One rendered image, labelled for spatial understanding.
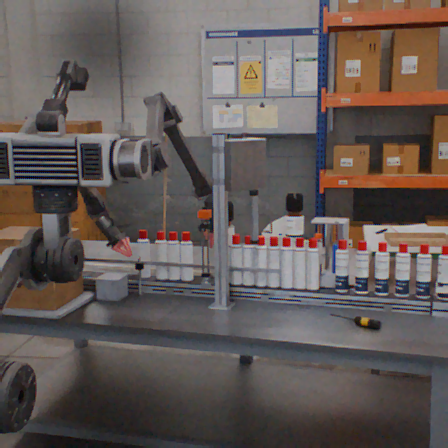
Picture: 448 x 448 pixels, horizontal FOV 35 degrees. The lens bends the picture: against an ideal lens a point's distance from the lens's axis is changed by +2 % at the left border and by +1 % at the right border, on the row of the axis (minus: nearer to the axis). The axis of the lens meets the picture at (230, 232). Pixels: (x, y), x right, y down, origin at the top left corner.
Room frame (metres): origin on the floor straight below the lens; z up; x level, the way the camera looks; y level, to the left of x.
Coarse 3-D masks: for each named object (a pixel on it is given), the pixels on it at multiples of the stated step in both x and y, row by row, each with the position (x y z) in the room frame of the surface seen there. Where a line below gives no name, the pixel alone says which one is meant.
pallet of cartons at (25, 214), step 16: (0, 128) 5.96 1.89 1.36; (16, 128) 5.95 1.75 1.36; (80, 128) 6.00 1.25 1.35; (96, 128) 6.52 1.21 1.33; (0, 192) 5.96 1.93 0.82; (16, 192) 5.95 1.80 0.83; (32, 192) 5.95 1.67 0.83; (0, 208) 5.96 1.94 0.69; (16, 208) 5.95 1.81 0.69; (32, 208) 5.95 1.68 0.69; (80, 208) 5.92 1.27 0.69; (0, 224) 5.97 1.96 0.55; (16, 224) 5.96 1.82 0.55; (32, 224) 5.95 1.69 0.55; (80, 224) 5.92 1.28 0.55; (96, 240) 6.30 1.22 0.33
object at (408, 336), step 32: (96, 256) 3.52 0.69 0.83; (0, 320) 2.57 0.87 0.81; (32, 320) 2.53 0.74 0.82; (64, 320) 2.50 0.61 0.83; (96, 320) 2.49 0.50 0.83; (128, 320) 2.48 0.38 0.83; (160, 320) 2.47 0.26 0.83; (192, 320) 2.47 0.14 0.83; (224, 320) 2.46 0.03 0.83; (256, 320) 2.46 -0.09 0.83; (288, 320) 2.46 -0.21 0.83; (320, 320) 2.45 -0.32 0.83; (352, 320) 2.45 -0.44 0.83; (384, 320) 2.45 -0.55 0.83; (416, 320) 2.45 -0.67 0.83; (352, 352) 2.18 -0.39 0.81; (384, 352) 2.15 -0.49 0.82; (416, 352) 2.13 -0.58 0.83
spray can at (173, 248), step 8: (176, 232) 2.85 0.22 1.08; (176, 240) 2.85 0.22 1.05; (168, 248) 2.84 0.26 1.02; (176, 248) 2.84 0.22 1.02; (168, 256) 2.84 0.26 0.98; (176, 256) 2.84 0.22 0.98; (168, 272) 2.85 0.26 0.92; (176, 272) 2.84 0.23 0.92; (168, 280) 2.85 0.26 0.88; (176, 280) 2.84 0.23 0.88
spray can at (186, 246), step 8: (184, 232) 2.84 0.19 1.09; (184, 240) 2.83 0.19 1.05; (184, 248) 2.82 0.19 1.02; (192, 248) 2.83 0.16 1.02; (184, 256) 2.82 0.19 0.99; (192, 256) 2.83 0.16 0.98; (184, 272) 2.82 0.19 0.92; (192, 272) 2.84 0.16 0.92; (184, 280) 2.82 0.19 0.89; (192, 280) 2.83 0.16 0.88
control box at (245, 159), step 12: (228, 144) 2.60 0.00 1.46; (240, 144) 2.62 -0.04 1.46; (252, 144) 2.65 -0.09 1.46; (264, 144) 2.69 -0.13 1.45; (228, 156) 2.61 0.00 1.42; (240, 156) 2.62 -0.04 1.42; (252, 156) 2.65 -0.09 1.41; (264, 156) 2.69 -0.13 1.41; (228, 168) 2.61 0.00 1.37; (240, 168) 2.62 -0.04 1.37; (252, 168) 2.65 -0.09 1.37; (264, 168) 2.69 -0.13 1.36; (228, 180) 2.61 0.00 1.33; (240, 180) 2.62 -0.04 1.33; (252, 180) 2.65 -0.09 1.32; (264, 180) 2.69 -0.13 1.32
